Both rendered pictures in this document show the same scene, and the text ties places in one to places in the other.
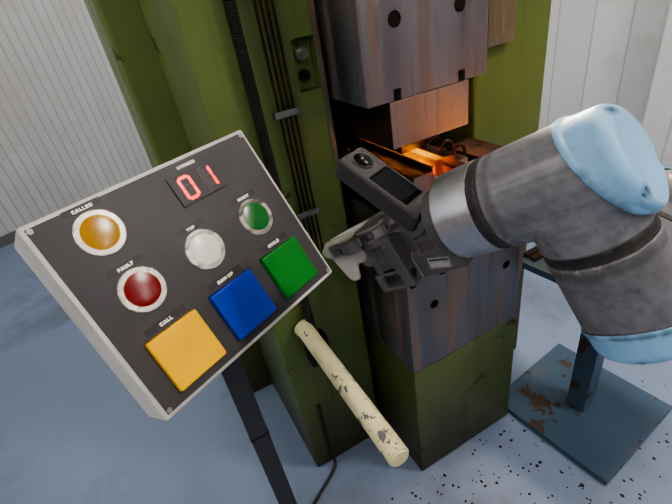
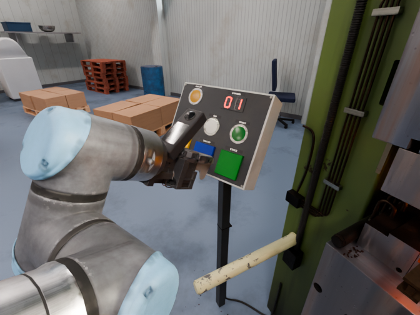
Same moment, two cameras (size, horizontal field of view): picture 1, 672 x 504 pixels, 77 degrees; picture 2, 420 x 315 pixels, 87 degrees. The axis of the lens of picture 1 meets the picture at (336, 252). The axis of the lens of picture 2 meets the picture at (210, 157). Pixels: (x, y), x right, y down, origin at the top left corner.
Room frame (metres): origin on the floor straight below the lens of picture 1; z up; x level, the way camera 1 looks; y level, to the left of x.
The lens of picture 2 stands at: (0.46, -0.49, 1.34)
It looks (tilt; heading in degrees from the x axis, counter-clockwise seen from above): 28 degrees down; 85
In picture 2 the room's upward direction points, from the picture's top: straight up
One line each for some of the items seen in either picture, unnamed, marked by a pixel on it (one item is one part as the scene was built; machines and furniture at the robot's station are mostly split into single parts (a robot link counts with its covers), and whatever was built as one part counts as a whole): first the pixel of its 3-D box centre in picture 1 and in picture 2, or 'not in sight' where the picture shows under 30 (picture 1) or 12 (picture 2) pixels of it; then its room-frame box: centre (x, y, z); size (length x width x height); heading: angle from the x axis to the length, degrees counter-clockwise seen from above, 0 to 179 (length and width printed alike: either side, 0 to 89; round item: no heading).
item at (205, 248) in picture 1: (205, 249); (211, 126); (0.52, 0.18, 1.09); 0.05 x 0.03 x 0.04; 113
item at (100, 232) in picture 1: (100, 232); (195, 96); (0.47, 0.28, 1.16); 0.05 x 0.03 x 0.04; 113
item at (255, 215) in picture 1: (256, 216); (238, 134); (0.59, 0.11, 1.09); 0.05 x 0.03 x 0.04; 113
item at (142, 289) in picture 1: (142, 289); not in sight; (0.45, 0.25, 1.09); 0.05 x 0.03 x 0.04; 113
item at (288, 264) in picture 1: (288, 267); (229, 164); (0.56, 0.08, 1.01); 0.07 x 0.05 x 0.07; 138
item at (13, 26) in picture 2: not in sight; (17, 27); (-3.90, 6.53, 1.59); 0.53 x 0.39 x 0.21; 48
